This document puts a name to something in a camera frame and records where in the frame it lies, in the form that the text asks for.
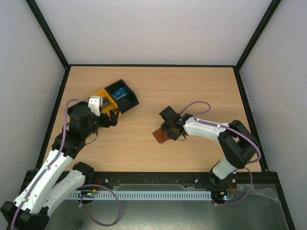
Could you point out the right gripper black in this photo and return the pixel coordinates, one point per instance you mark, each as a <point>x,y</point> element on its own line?
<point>169,131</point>

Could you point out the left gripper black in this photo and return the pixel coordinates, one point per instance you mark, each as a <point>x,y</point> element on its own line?
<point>113,120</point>

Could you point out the brown leather card holder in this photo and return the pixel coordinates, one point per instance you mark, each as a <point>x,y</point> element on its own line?
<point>161,136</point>

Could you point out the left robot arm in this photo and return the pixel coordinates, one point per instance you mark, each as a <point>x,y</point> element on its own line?
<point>33,207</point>

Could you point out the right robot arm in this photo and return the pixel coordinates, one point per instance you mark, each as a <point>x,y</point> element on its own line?
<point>237,143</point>

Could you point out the dark card in bin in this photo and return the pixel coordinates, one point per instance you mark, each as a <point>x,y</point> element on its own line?
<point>105,102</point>

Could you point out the blue card in bin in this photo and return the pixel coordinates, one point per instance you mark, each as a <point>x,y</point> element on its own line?
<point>119,93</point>

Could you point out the black bin right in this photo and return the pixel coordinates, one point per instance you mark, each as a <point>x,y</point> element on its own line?
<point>127,102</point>

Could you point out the yellow bin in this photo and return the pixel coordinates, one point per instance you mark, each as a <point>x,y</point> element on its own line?
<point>109,99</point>

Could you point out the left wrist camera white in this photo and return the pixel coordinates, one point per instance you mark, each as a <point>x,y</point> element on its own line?
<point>95,103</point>

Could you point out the black frame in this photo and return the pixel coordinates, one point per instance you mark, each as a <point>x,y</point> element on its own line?
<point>236,68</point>

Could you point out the slotted cable duct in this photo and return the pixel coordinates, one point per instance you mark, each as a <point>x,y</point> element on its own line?
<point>143,195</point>

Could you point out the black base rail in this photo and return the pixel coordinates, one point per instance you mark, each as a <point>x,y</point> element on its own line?
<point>199,180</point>

